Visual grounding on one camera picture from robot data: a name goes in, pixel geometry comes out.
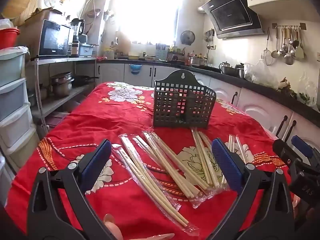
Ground steel ladle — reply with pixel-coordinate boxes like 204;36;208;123
279;27;288;55
271;27;281;58
284;27;294;65

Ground steel pot with lid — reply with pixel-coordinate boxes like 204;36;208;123
234;64;245;78

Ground clear plastic bag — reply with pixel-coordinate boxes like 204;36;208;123
244;59;278;88

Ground pile of chopsticks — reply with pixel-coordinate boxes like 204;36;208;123
111;127;254;232

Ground red floral tablecloth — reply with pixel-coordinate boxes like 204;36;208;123
5;81;300;240

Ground black microwave oven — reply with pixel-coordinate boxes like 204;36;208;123
37;19;74;57

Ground blue-grey appliance box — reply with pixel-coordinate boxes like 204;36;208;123
79;43;96;57

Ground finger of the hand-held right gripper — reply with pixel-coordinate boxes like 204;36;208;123
291;135;320;165
272;139;303;171

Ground person's right hand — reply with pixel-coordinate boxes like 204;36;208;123
292;195;301;218

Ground round woven tray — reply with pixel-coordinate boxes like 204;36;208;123
2;0;38;20

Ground black frying pan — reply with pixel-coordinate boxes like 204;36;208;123
72;75;99;87

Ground red plastic basin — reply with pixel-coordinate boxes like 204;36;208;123
0;28;20;50

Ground steel mesh strainer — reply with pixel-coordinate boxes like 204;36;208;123
262;29;273;66

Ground person's left hand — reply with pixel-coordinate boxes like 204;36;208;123
103;214;175;240

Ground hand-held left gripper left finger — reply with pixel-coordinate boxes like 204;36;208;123
26;139;118;240

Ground black blender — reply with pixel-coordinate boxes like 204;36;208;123
71;18;87;55

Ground plastic drawer cabinet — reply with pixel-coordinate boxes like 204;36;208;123
0;46;40;160

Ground wooden cutting board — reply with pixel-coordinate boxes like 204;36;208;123
115;31;131;53

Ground metal shelf rack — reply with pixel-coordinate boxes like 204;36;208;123
30;56;98;130

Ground kitchen window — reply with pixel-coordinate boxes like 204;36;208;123
115;0;183;44

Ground light green spatula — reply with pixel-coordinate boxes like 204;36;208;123
295;27;305;60

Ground ginger root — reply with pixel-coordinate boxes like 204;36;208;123
277;78;292;92

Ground hanging kitchen tools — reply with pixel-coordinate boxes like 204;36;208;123
204;29;216;50

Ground white base cabinets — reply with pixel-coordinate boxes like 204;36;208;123
96;62;320;153

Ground black range hood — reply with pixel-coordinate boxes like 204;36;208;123
199;0;265;39

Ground black countertop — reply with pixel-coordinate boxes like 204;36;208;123
96;57;320;110

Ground steel stock pot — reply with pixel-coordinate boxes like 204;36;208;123
189;56;208;67

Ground plastic bag of greens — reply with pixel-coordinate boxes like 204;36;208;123
296;72;319;105

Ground dark serving spoon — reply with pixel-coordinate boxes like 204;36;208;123
292;27;299;49

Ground dark grey plastic utensil basket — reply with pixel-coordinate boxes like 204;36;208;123
153;69;217;130

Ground small wall fan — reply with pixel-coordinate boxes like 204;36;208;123
180;30;195;46

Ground stacked steel pots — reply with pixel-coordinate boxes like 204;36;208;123
50;72;75;97

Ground blue hanging basin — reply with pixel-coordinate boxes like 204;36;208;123
129;64;143;75

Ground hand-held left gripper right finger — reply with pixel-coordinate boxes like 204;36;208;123
207;138;296;240

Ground steel pots on counter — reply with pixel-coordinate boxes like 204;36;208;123
219;62;234;75

